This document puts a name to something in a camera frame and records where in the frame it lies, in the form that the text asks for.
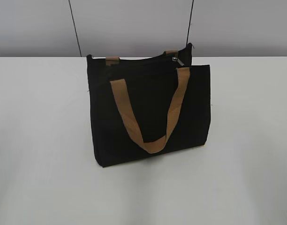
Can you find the black tote bag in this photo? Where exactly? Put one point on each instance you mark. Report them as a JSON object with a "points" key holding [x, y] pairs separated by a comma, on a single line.
{"points": [[151, 84]]}

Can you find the metal zipper pull with ring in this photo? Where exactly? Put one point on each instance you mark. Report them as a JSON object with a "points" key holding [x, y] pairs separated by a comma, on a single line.
{"points": [[177, 60]]}

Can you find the tan front bag handle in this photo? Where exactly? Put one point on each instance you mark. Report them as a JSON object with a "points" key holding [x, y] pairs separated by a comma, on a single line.
{"points": [[122, 100]]}

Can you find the tan bag handle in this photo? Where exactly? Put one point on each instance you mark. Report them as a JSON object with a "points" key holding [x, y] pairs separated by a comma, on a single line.
{"points": [[116, 60], [122, 100]]}

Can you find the tan rear bag handle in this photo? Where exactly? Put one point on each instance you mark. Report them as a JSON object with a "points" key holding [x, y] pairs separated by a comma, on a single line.
{"points": [[116, 60]]}

